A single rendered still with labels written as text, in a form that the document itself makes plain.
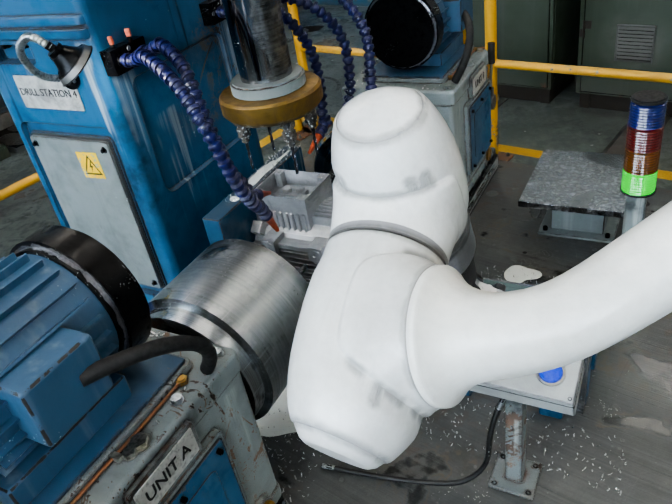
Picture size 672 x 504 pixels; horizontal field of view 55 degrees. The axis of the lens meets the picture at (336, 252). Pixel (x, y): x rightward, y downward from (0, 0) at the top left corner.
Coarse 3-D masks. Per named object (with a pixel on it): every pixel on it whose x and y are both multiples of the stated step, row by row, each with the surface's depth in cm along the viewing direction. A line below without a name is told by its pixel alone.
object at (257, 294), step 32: (224, 256) 101; (256, 256) 101; (192, 288) 95; (224, 288) 95; (256, 288) 96; (288, 288) 100; (160, 320) 93; (192, 320) 91; (224, 320) 91; (256, 320) 94; (288, 320) 98; (256, 352) 92; (288, 352) 97; (256, 384) 93; (256, 416) 101
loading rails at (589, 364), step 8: (488, 280) 123; (496, 280) 122; (512, 288) 121; (520, 288) 120; (592, 360) 117; (592, 368) 118; (584, 376) 106; (584, 384) 106; (584, 392) 107; (584, 400) 109; (552, 416) 110; (560, 416) 110
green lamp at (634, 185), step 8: (624, 176) 121; (632, 176) 119; (640, 176) 119; (648, 176) 118; (656, 176) 120; (624, 184) 122; (632, 184) 120; (640, 184) 119; (648, 184) 119; (632, 192) 121; (640, 192) 120; (648, 192) 120
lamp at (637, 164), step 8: (632, 152) 117; (656, 152) 116; (624, 160) 120; (632, 160) 118; (640, 160) 117; (648, 160) 117; (656, 160) 117; (624, 168) 121; (632, 168) 119; (640, 168) 118; (648, 168) 118; (656, 168) 118
